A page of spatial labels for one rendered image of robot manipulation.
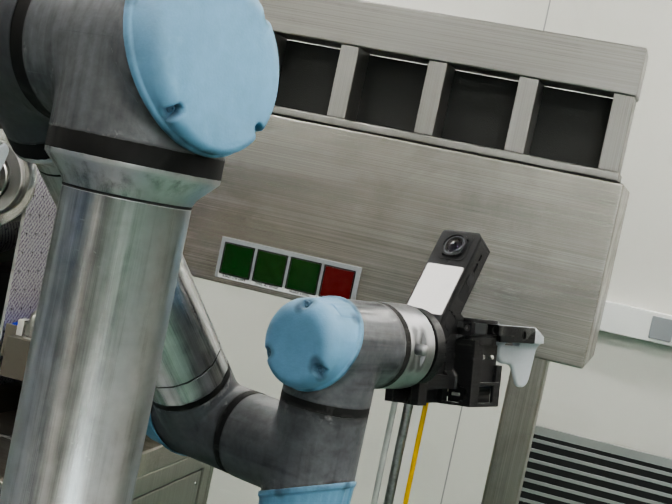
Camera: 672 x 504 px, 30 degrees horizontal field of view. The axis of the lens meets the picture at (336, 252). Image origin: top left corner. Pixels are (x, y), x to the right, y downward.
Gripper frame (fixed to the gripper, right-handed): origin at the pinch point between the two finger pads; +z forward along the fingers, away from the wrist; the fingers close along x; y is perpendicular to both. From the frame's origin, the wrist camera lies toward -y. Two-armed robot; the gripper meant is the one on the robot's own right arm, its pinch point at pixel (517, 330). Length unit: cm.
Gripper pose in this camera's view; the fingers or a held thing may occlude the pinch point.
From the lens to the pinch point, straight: 128.9
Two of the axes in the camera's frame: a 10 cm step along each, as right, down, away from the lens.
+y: -1.0, 9.9, -0.3
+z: 6.1, 0.8, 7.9
